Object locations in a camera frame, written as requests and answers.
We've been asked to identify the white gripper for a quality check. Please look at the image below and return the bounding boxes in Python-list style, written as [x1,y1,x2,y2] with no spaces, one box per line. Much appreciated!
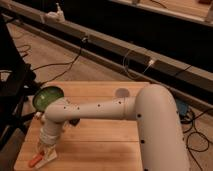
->
[36,128,61,162]

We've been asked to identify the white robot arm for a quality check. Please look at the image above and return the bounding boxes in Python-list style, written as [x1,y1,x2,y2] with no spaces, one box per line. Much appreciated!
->
[33,84,190,171]

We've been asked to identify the white sponge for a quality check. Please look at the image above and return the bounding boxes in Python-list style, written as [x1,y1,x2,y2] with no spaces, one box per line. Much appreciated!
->
[35,154,57,169]

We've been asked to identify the white bottle with label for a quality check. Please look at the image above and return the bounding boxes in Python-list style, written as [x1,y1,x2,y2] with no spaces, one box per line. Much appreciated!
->
[35,112,45,123]

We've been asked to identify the black rectangular block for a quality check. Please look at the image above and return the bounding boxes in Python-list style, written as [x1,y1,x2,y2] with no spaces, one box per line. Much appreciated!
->
[69,119,80,126]

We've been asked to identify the green bowl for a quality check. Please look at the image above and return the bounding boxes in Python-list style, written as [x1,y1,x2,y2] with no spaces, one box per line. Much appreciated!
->
[33,86,64,112]

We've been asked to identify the black chair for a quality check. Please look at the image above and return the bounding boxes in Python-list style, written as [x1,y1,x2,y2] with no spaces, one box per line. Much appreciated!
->
[0,13,39,151]

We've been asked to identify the blue box on floor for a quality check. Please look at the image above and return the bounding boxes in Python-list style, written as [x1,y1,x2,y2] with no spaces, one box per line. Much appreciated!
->
[176,99,188,116]

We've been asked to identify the black cable on floor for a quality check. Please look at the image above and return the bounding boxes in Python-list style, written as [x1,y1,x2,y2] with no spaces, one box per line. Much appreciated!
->
[16,37,88,85]

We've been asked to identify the white object on rail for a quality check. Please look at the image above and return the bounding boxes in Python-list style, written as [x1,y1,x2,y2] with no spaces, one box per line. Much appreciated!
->
[45,4,65,22]

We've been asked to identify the white cable on rail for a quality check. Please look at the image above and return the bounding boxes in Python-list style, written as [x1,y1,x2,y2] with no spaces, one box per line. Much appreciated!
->
[122,49,156,80]

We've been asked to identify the black cables at right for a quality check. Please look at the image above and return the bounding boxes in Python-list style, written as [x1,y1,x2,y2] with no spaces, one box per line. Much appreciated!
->
[179,106,213,171]

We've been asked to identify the grey metal rail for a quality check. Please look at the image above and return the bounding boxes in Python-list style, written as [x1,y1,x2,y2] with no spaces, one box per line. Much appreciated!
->
[0,0,213,111]

